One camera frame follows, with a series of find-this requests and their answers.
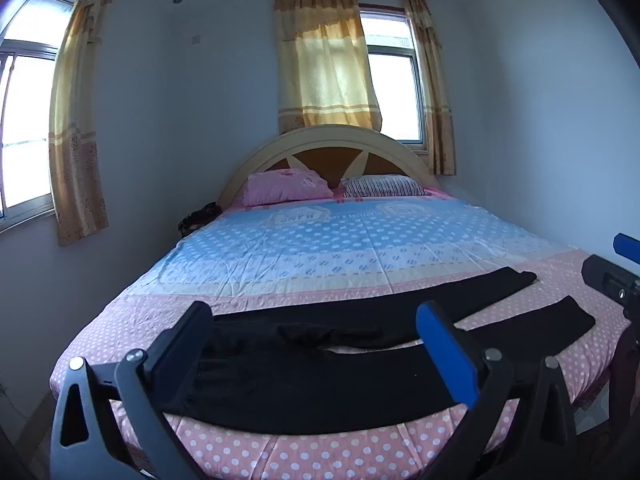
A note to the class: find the dark bag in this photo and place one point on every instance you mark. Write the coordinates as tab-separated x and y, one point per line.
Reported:
197	220

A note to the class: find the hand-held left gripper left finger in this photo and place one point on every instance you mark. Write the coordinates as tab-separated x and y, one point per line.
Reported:
185	340

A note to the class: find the wide yellow patterned curtain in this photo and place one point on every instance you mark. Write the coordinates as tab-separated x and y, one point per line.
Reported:
325	60

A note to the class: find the dark wooden bed footboard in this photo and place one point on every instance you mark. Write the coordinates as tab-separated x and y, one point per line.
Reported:
622	370

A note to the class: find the pink flowered pillow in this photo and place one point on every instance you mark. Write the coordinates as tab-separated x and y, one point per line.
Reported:
285	187

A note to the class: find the sliding glass window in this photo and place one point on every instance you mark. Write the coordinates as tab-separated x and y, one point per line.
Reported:
395	85
30	110

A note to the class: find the narrow yellow patterned curtain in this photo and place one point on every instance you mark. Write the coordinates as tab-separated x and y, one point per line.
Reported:
435	85

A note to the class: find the striped pillow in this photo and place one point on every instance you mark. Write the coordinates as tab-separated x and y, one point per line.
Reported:
385	186

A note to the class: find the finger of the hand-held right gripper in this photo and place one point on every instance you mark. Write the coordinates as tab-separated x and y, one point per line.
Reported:
607	280
627	249

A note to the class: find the black pants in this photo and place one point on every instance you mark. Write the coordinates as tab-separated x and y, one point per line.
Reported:
325	385

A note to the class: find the cream arched wooden headboard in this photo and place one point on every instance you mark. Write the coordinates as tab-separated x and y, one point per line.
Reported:
325	135

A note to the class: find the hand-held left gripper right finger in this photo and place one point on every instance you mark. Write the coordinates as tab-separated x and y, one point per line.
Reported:
445	350

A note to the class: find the bed with dotted sheet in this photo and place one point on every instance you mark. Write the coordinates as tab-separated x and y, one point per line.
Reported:
350	250

